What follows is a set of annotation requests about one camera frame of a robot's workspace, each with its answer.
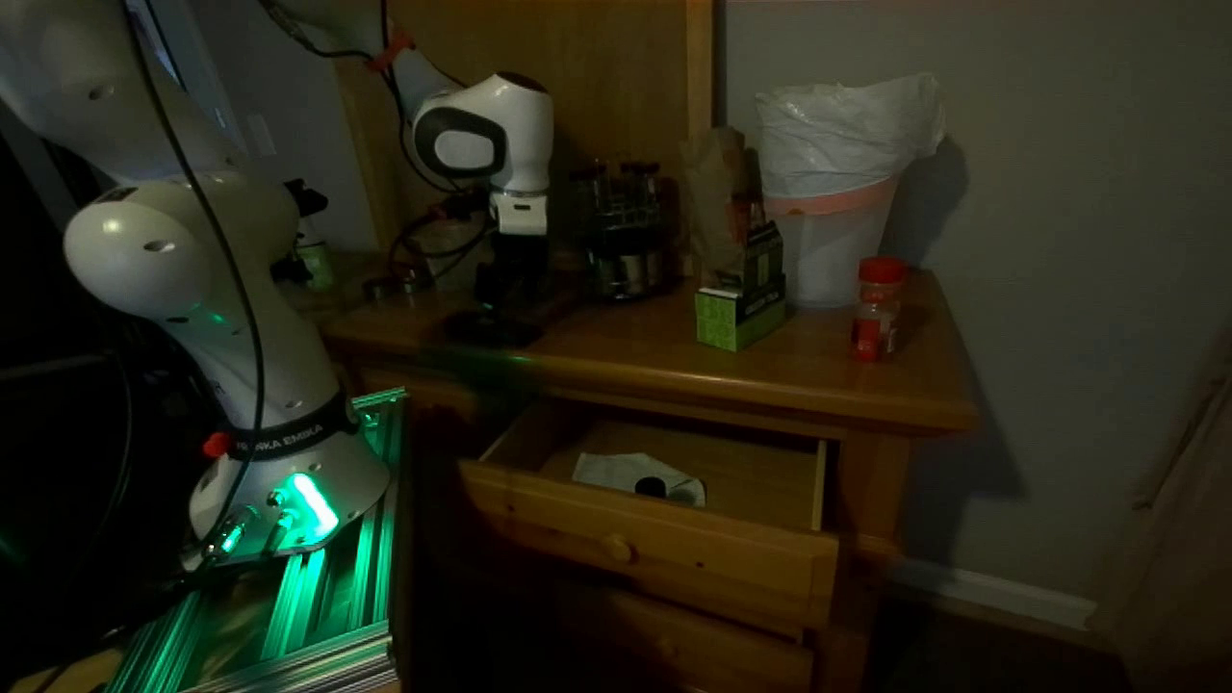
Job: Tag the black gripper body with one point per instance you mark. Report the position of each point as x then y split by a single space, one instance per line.
517 262

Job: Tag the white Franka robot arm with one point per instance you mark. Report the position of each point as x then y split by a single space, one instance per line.
244 311

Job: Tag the items inside drawer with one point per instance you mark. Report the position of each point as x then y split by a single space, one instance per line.
629 475

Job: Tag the open wooden drawer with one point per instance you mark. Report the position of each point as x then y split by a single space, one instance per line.
639 546

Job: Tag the closed wooden drawer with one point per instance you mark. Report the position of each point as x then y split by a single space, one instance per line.
693 657

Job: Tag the small green object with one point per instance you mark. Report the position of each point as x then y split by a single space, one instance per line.
313 267

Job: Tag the green cardboard box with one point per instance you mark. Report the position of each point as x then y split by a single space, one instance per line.
725 323

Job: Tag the wooden headboard panel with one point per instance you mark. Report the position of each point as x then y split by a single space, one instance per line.
616 80

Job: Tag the brown paper bag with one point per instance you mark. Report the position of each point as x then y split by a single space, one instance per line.
718 195

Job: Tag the wooden nightstand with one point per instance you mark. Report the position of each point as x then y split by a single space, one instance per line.
793 370

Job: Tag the bin with white bag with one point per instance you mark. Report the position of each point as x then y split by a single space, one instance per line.
834 178

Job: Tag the red capped spice bottle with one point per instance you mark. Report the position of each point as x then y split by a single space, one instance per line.
881 311

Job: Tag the white baseboard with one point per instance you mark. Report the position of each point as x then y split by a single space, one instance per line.
1002 593

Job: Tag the brown wooden door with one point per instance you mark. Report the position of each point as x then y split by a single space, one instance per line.
1180 552

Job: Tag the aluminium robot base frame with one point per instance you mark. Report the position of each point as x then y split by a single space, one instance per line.
322 604

